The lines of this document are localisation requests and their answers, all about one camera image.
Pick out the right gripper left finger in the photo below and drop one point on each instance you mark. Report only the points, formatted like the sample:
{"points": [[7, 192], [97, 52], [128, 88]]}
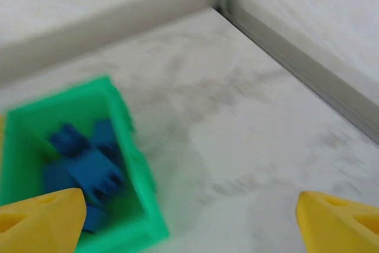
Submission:
{"points": [[38, 223]]}

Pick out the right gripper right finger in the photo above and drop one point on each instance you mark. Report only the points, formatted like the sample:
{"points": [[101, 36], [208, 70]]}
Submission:
{"points": [[340, 229]]}

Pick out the blue lego brick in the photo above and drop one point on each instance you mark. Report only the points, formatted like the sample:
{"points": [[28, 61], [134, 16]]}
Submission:
{"points": [[57, 179], [94, 173], [69, 140], [105, 133], [93, 219]]}

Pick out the green plastic bin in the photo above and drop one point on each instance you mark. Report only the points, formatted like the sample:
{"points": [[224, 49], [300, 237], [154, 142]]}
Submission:
{"points": [[139, 176]]}

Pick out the aluminium table side rail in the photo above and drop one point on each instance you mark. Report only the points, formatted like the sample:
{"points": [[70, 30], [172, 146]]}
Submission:
{"points": [[296, 60]]}

